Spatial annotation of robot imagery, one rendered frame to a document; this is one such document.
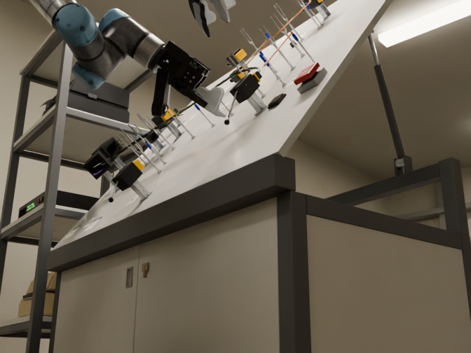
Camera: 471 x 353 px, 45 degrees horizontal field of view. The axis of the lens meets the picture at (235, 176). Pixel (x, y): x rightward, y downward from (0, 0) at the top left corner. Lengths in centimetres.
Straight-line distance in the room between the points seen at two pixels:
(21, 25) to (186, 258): 310
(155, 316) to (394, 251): 58
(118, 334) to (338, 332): 68
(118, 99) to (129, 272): 110
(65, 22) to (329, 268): 72
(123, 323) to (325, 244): 66
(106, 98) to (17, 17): 185
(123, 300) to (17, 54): 277
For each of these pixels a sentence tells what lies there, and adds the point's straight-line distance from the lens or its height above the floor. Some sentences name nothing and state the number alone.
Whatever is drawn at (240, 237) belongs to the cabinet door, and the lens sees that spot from 117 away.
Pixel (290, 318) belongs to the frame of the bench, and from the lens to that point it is 103.
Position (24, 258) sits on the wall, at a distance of 376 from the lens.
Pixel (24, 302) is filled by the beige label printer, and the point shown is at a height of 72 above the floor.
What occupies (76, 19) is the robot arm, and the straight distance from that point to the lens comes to 124.
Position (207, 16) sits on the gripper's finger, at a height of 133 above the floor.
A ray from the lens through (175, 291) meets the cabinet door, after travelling 135.
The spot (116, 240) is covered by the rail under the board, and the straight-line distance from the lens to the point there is 157.
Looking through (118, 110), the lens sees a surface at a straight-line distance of 249.
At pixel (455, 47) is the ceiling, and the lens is 482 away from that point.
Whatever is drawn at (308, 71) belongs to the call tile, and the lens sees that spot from 128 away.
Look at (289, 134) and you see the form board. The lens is 112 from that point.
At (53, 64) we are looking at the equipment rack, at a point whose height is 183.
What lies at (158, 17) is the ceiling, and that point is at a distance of 425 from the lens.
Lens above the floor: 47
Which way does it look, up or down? 19 degrees up
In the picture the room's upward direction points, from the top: straight up
